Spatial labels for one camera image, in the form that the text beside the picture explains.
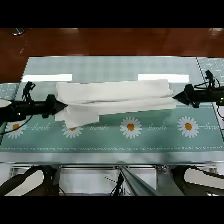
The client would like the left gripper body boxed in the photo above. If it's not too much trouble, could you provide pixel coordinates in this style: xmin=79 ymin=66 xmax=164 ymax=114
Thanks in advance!
xmin=41 ymin=94 xmax=69 ymax=119

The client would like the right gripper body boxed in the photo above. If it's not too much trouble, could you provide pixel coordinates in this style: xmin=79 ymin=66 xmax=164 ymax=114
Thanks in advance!
xmin=172 ymin=83 xmax=202 ymax=109

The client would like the white shirt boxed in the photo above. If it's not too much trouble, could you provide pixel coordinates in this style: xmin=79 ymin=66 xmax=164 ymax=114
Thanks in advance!
xmin=54 ymin=78 xmax=178 ymax=129

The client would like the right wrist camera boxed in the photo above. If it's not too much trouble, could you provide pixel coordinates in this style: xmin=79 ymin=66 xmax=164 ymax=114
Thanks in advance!
xmin=203 ymin=69 xmax=218 ymax=89

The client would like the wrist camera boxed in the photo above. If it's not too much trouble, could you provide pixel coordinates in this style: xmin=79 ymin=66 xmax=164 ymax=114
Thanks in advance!
xmin=203 ymin=69 xmax=218 ymax=89
xmin=21 ymin=80 xmax=37 ymax=103

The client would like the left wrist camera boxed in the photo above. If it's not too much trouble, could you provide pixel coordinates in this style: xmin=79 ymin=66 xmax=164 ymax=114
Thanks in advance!
xmin=21 ymin=80 xmax=37 ymax=103

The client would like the silver frame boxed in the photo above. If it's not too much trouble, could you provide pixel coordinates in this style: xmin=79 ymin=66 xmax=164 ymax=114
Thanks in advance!
xmin=0 ymin=152 xmax=224 ymax=197

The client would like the black cable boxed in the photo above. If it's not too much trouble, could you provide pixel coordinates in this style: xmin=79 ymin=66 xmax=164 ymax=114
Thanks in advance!
xmin=104 ymin=172 xmax=126 ymax=197

